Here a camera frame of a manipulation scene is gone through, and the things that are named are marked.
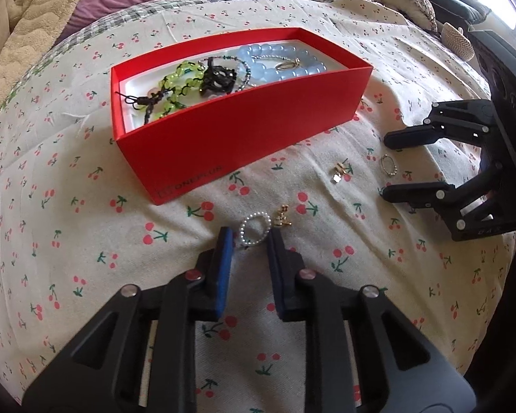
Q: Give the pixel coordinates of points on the gold earring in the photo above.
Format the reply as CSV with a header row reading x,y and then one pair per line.
x,y
282,218

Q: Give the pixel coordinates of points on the white clover earring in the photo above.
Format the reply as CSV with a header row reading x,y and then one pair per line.
x,y
339,173

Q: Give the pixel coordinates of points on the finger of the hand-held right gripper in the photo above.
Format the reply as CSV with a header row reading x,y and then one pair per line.
x,y
413,135
413,193

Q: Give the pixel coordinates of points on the floral cushion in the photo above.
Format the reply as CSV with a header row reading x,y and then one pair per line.
x,y
406,2

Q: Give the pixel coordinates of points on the red cardboard box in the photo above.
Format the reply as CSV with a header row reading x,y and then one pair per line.
x,y
249,133

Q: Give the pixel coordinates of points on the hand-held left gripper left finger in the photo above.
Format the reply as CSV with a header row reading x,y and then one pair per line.
x,y
223,262

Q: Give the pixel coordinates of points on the black beaded flower ornament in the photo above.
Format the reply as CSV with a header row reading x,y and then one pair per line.
x,y
217,79

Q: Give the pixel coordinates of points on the woven basket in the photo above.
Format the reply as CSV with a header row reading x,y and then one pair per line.
x,y
456,38

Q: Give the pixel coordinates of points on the beige fleece blanket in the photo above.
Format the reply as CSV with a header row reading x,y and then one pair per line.
x,y
26,30

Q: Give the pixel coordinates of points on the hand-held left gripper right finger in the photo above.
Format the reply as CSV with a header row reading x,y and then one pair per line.
x,y
279,266

